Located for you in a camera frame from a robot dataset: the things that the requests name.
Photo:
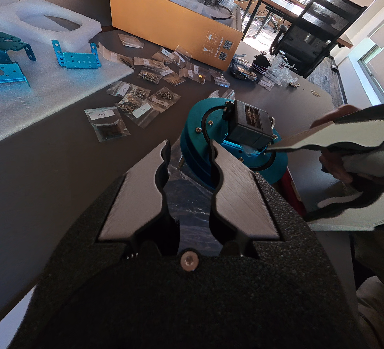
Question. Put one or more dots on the white foam sheet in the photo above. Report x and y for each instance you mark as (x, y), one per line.
(60, 84)

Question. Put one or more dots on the black servo motor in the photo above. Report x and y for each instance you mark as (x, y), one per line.
(249, 127)

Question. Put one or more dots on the clear bag of small parts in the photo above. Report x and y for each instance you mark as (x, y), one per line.
(279, 69)

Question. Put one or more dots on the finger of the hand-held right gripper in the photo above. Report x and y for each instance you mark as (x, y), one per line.
(345, 136)
(345, 220)

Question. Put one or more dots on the orange cardboard box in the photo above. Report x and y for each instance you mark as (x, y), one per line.
(156, 21)

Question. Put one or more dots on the teal round robot base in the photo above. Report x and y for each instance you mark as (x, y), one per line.
(198, 118)

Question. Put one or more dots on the small metal disc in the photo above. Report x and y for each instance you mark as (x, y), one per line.
(315, 92)

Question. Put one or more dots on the white foam block with hole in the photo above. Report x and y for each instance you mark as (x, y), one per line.
(90, 29)

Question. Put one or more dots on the black office chair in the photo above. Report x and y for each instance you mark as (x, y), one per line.
(300, 42)

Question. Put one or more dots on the teal perforated metal bracket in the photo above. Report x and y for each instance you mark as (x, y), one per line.
(12, 42)

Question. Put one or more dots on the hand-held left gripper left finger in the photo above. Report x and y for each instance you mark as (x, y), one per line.
(135, 199)

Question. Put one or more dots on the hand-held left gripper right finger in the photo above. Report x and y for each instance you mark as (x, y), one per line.
(246, 202)

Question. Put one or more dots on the dark blue parts bag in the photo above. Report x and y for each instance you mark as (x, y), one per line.
(243, 71)

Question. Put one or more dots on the pile of small screw bags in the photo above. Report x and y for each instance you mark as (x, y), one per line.
(139, 112)

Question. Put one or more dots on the blue bracket with round hole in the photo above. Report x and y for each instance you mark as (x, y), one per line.
(15, 77)

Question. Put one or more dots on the clear plastic bag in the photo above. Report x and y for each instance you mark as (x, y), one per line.
(192, 202)

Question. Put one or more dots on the person's right hand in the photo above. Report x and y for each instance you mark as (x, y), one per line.
(333, 169)

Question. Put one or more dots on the grey desk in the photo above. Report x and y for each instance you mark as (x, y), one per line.
(60, 175)

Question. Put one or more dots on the blue u-shaped metal bracket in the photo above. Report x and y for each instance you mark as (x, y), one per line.
(79, 60)

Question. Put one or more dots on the red pen screwdriver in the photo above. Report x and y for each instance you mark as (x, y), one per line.
(292, 193)

